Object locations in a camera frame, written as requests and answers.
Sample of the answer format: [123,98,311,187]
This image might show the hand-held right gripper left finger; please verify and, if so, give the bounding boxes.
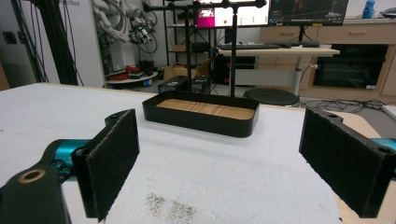
[71,108,140,222]

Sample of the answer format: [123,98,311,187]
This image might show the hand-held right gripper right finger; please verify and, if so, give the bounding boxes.
[298,107,396,218]

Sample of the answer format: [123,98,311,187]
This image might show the white table mat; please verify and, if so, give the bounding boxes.
[0,82,344,224]

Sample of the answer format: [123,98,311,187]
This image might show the round white platform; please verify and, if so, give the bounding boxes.
[105,64,159,86]

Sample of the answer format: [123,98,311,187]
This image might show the black built-in oven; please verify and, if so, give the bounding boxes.
[313,44,390,91]

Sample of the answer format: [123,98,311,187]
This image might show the round black stool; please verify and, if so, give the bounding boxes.
[243,88,301,106]

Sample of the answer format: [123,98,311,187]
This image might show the black jewelry stand with tray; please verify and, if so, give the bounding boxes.
[142,0,269,138]

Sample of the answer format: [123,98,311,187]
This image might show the black computer case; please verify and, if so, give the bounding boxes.
[157,75,213,95]

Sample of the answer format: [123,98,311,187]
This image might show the cardboard box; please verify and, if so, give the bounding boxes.
[163,59,213,82]

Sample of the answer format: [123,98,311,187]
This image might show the white office desk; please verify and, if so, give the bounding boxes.
[218,46,341,96]

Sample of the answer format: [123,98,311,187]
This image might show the light wooden cabinet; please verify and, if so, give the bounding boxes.
[260,18,396,98]

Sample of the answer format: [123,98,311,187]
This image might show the black metal stand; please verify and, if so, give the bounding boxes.
[29,0,79,86]

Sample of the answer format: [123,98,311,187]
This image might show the black shelf rack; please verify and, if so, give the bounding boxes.
[163,0,219,67]

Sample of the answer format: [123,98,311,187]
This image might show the black keyboard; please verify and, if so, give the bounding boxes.
[217,42,281,51]

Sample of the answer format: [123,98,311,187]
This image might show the monitor with dark screen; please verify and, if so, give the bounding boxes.
[268,0,349,27]

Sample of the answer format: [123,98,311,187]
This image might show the blue bottle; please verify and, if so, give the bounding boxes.
[361,0,376,20]

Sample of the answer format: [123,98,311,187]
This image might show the monitor with pink white screen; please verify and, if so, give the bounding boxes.
[195,0,271,29]

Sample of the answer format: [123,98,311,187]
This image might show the floor cables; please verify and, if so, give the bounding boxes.
[298,98,389,114]

